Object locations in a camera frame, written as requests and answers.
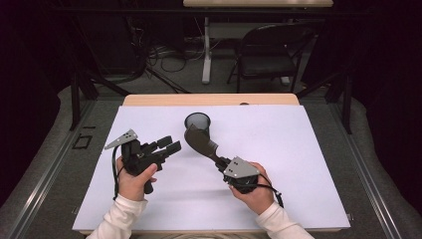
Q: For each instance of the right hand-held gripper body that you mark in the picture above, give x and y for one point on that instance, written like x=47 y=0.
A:
x=240 y=172

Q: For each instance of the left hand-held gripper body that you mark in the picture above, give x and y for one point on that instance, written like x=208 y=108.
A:
x=136 y=159

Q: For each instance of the black spatula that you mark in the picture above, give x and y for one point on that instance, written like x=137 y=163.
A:
x=200 y=141

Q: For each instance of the black mesh pen holder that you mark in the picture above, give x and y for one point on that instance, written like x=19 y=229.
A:
x=199 y=120

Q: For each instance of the person's left hand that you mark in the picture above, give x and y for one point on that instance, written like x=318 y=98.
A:
x=132 y=187

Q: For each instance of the person's right hand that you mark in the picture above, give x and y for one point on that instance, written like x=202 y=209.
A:
x=260 y=199

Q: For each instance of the black metal stand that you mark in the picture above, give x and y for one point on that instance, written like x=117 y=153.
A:
x=75 y=99
x=346 y=99

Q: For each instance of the white-legged wooden table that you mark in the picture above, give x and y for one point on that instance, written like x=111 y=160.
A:
x=207 y=59

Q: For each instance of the black folding chair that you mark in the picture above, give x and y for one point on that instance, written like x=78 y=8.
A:
x=268 y=64

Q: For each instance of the aluminium rail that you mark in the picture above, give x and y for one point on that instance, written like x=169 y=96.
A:
x=368 y=172
x=49 y=172

